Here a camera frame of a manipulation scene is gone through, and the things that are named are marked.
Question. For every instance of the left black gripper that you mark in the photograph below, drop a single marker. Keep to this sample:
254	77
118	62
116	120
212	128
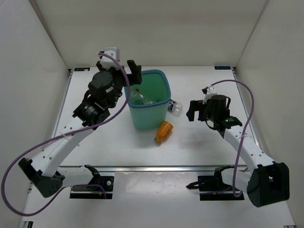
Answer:
135	70

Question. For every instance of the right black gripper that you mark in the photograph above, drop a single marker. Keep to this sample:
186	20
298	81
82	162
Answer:
199	106

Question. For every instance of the small bottle blue label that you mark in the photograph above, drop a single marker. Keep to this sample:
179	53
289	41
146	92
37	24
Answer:
175	107

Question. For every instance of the clear bottle red label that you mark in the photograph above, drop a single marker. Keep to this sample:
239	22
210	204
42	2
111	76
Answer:
135	92

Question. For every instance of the clear bottle green label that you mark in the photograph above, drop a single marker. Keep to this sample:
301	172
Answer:
140	99

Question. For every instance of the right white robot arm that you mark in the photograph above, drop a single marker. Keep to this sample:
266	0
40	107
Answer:
266	182

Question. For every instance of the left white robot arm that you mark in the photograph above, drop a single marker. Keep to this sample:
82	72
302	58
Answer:
44	170

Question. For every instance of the green plastic bin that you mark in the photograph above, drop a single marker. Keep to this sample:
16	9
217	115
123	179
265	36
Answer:
156	86

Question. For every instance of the black label plate right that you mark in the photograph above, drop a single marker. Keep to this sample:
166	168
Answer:
222	67

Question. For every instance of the black label plate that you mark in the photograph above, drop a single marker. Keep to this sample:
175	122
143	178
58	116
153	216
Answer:
81	69
222	67

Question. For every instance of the black label plate left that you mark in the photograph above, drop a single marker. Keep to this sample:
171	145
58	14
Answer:
81	69

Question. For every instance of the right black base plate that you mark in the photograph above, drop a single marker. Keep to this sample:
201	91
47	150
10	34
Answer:
212	187

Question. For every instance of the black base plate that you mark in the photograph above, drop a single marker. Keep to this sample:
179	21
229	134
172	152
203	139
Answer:
212	187
102	190

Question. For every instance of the aluminium table edge rail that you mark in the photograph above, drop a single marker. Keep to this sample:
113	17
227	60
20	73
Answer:
156	168

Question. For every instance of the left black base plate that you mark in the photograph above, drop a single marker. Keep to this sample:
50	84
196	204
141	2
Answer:
102	190

